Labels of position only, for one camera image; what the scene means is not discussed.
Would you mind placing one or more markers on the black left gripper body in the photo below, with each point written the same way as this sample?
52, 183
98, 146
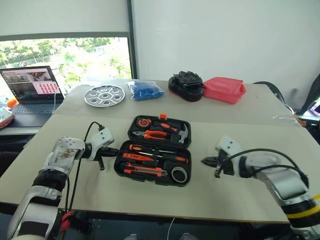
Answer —
105, 152

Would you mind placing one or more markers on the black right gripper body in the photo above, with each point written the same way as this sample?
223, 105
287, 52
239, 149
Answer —
220, 162

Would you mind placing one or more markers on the black orange screwdriver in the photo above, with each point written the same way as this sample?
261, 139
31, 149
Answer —
175, 159
135, 148

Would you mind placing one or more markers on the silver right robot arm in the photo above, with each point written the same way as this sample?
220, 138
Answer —
282, 175

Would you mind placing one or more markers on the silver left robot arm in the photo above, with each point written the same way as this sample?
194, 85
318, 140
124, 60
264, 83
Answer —
60, 160

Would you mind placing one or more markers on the black plastic tool case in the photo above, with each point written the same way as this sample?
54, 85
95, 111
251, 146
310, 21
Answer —
147, 180

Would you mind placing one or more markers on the black orange adjustable wrench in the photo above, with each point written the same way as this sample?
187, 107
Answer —
128, 166

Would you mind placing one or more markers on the orange voltage tester pen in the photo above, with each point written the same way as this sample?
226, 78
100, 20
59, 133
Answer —
137, 157

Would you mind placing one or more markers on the black electrical tape roll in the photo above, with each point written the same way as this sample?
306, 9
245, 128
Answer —
179, 174

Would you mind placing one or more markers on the orange black utility knife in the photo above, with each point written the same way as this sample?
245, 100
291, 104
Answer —
145, 172

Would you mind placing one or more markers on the orange black tape measure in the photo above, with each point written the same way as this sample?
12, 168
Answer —
143, 122

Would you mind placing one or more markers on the round steel compartment plate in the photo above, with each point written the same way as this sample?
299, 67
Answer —
104, 95

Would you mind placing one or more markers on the blue plastic bag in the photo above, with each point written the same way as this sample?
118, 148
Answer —
146, 90

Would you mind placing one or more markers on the red fabric pouch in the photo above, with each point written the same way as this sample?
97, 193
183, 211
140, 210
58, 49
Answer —
223, 90

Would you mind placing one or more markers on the grey rounded shape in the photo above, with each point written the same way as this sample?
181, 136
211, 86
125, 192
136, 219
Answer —
188, 236
131, 237

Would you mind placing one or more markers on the black red padded mitt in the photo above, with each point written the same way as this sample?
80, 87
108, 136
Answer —
186, 86

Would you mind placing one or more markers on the open black laptop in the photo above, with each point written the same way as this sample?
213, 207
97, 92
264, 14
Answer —
30, 85

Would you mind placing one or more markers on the orange round object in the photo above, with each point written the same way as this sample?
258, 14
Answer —
11, 103

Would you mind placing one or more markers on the clear wrapped red package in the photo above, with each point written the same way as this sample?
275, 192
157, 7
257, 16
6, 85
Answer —
5, 117

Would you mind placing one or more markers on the black bag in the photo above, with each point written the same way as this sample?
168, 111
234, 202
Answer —
311, 95

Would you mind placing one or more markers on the white roller blind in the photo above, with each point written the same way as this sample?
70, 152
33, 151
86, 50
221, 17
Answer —
62, 15

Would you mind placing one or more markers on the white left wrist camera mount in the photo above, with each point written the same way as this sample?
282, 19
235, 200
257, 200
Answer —
102, 137

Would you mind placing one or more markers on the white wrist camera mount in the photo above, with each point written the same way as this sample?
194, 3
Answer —
228, 143
102, 137

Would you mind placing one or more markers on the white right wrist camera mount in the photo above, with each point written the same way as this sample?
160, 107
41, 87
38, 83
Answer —
228, 143

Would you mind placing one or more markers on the dark window frame post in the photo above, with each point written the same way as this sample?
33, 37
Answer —
131, 37

